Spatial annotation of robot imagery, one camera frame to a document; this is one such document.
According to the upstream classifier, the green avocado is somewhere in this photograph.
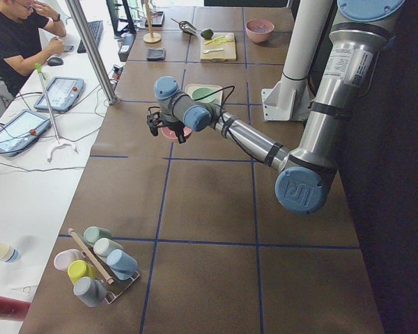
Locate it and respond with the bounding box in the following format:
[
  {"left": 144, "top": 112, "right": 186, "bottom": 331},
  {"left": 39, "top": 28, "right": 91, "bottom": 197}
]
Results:
[{"left": 200, "top": 29, "right": 214, "bottom": 40}]

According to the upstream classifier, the small pink bowl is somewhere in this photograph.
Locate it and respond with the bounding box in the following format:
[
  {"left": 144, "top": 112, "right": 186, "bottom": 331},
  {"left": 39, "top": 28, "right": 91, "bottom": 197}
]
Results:
[{"left": 161, "top": 127, "right": 192, "bottom": 143}]

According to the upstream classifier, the person in black shirt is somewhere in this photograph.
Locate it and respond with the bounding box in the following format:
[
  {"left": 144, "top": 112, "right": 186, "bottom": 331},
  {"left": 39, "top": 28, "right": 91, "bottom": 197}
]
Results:
[{"left": 0, "top": 0, "right": 66, "bottom": 96}]

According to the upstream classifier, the white cup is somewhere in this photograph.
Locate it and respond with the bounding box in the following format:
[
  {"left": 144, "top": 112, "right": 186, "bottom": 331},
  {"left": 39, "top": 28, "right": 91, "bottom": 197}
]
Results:
[{"left": 93, "top": 237, "right": 123, "bottom": 257}]

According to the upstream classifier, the aluminium frame post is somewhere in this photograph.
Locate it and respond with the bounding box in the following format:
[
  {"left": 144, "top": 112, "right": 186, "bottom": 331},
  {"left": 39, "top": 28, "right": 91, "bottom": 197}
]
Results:
[{"left": 65, "top": 0, "right": 117, "bottom": 105}]

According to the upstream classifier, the white plastic spoon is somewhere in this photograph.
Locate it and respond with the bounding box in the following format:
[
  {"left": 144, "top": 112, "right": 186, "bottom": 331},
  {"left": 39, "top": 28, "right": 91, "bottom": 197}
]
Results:
[{"left": 203, "top": 47, "right": 224, "bottom": 54}]

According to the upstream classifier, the black keyboard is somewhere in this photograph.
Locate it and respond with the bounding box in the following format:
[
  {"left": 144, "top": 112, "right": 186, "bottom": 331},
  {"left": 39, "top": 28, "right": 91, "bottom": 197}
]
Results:
[{"left": 77, "top": 20, "right": 104, "bottom": 54}]

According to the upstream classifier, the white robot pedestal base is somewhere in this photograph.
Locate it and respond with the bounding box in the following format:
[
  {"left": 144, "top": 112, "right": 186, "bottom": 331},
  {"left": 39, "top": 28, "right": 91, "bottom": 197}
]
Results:
[{"left": 261, "top": 0, "right": 333, "bottom": 121}]

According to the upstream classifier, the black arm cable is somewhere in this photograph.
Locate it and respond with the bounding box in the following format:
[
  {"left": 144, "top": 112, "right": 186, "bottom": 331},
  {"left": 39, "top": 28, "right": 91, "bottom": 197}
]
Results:
[{"left": 191, "top": 84, "right": 265, "bottom": 164}]

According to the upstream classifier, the folded grey cloth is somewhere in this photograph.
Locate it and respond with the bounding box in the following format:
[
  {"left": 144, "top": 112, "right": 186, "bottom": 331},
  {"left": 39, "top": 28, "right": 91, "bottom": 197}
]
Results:
[{"left": 146, "top": 48, "right": 166, "bottom": 61}]

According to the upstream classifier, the wooden mug tree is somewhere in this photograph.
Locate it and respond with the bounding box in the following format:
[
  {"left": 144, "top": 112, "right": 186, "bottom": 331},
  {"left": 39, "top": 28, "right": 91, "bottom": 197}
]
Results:
[{"left": 143, "top": 0, "right": 162, "bottom": 44}]

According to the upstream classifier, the wire cup rack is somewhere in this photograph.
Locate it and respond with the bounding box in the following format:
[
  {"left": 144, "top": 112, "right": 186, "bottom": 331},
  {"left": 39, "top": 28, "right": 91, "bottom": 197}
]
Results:
[{"left": 91, "top": 262, "right": 140, "bottom": 304}]

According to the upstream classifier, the black power box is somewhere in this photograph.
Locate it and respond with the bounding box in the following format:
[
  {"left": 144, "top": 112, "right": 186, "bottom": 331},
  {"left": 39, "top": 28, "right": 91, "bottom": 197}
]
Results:
[{"left": 117, "top": 33, "right": 136, "bottom": 62}]

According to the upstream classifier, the grey cup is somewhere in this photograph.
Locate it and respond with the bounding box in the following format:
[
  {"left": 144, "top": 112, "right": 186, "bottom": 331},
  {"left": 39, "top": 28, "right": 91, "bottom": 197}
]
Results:
[{"left": 73, "top": 276, "right": 107, "bottom": 308}]

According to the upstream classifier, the computer mouse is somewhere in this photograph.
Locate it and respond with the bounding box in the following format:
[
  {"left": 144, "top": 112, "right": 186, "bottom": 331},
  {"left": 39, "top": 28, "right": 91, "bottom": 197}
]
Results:
[{"left": 47, "top": 56, "right": 63, "bottom": 67}]

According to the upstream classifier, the teach pendant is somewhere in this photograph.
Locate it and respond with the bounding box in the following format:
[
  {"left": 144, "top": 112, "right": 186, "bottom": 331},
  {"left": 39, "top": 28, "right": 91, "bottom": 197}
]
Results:
[
  {"left": 0, "top": 110, "right": 51, "bottom": 157},
  {"left": 42, "top": 77, "right": 84, "bottom": 113}
]

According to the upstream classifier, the cream rabbit tray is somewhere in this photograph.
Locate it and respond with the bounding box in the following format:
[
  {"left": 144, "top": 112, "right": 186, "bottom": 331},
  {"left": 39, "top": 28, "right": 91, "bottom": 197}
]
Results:
[{"left": 185, "top": 83, "right": 223, "bottom": 104}]

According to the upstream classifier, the metal scoop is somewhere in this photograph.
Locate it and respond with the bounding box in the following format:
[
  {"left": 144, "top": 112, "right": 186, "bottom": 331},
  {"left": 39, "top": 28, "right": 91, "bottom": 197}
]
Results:
[{"left": 171, "top": 18, "right": 197, "bottom": 35}]

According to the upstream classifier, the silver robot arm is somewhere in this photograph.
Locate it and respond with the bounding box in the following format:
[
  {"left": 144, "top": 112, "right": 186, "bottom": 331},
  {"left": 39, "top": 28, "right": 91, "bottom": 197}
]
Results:
[{"left": 146, "top": 1, "right": 403, "bottom": 214}]

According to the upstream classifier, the paper cup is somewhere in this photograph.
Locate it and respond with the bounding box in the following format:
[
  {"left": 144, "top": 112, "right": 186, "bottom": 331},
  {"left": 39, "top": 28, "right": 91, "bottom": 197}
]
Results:
[{"left": 0, "top": 243, "right": 20, "bottom": 263}]

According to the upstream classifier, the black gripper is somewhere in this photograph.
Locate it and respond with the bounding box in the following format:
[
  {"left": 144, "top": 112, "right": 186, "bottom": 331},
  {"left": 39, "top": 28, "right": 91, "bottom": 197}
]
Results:
[{"left": 146, "top": 106, "right": 186, "bottom": 143}]

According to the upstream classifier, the blue cup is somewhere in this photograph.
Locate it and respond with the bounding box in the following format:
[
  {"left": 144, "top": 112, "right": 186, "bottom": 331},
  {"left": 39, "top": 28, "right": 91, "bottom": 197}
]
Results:
[{"left": 106, "top": 249, "right": 138, "bottom": 280}]

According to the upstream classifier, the red bottle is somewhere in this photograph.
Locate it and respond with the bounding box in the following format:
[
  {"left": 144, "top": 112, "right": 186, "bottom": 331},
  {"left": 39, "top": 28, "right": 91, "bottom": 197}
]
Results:
[{"left": 0, "top": 296, "right": 31, "bottom": 321}]

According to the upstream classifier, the large pink ice bowl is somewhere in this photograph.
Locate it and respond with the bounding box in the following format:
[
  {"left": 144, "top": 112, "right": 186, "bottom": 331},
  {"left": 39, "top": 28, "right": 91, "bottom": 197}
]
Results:
[{"left": 245, "top": 19, "right": 275, "bottom": 43}]

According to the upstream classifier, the yellow cup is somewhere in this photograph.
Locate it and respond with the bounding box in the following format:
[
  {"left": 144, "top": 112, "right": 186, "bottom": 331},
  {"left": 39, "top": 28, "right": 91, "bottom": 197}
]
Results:
[{"left": 67, "top": 260, "right": 97, "bottom": 284}]

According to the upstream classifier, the near teach pendant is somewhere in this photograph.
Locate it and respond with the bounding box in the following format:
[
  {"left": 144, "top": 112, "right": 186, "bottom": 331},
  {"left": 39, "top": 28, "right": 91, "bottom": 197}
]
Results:
[{"left": 0, "top": 110, "right": 51, "bottom": 157}]

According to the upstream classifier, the far teach pendant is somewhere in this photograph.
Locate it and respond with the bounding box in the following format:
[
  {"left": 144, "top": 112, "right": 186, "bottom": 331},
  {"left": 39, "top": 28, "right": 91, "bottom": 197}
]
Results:
[{"left": 42, "top": 77, "right": 84, "bottom": 113}]

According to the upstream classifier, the wooden rack dowel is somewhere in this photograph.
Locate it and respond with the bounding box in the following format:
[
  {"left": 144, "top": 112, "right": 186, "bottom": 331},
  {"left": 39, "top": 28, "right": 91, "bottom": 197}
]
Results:
[{"left": 68, "top": 228, "right": 116, "bottom": 285}]

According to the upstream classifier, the green cup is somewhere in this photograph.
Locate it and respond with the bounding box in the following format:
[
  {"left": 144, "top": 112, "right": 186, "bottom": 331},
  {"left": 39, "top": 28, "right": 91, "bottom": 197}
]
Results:
[{"left": 83, "top": 226, "right": 112, "bottom": 246}]

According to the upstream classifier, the white hook reaching stick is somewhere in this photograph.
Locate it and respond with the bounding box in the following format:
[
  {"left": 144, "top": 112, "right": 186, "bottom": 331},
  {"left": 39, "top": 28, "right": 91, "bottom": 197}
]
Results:
[{"left": 35, "top": 63, "right": 79, "bottom": 162}]

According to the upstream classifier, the wooden cutting board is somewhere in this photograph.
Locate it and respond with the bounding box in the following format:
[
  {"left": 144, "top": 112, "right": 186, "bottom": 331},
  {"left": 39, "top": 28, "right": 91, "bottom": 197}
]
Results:
[{"left": 200, "top": 32, "right": 237, "bottom": 61}]

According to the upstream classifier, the green bowl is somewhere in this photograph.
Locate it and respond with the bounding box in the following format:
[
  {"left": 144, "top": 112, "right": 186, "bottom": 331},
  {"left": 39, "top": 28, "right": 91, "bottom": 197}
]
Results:
[{"left": 192, "top": 87, "right": 215, "bottom": 103}]

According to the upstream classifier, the pink cup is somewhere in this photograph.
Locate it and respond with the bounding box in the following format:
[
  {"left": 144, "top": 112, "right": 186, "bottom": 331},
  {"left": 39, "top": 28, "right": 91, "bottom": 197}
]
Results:
[{"left": 53, "top": 248, "right": 82, "bottom": 271}]

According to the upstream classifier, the white garlic bulb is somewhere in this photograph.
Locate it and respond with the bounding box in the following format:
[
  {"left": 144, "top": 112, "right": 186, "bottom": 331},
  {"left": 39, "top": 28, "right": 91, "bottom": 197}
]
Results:
[{"left": 225, "top": 33, "right": 234, "bottom": 42}]

